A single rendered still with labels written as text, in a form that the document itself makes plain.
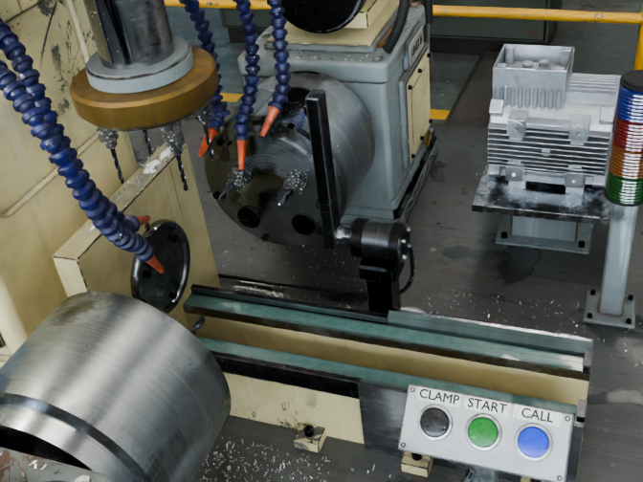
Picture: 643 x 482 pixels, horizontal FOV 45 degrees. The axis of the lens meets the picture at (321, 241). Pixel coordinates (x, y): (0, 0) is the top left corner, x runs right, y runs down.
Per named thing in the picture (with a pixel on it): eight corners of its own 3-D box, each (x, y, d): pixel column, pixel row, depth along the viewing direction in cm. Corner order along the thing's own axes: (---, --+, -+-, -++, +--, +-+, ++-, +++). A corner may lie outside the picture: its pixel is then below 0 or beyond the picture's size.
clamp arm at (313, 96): (320, 249, 120) (299, 97, 105) (326, 237, 122) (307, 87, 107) (342, 251, 119) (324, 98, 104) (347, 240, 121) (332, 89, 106)
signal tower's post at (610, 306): (582, 322, 129) (610, 89, 104) (587, 292, 135) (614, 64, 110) (633, 330, 126) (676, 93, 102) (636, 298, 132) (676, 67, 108)
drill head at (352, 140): (196, 267, 133) (163, 137, 118) (285, 147, 163) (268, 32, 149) (334, 287, 125) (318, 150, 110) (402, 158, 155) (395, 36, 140)
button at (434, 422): (420, 434, 83) (416, 433, 81) (425, 405, 83) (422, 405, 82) (448, 440, 82) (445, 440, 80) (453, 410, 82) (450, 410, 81)
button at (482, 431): (467, 444, 81) (465, 444, 79) (472, 414, 82) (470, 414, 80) (497, 449, 80) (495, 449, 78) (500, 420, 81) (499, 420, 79)
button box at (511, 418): (405, 449, 87) (395, 449, 82) (416, 385, 88) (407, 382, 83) (565, 484, 81) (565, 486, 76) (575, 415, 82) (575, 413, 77)
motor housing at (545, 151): (484, 194, 141) (486, 98, 129) (504, 142, 154) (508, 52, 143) (602, 208, 134) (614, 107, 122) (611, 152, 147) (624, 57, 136)
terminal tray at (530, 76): (491, 106, 135) (492, 68, 130) (502, 80, 142) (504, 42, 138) (563, 112, 130) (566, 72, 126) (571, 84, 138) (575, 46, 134)
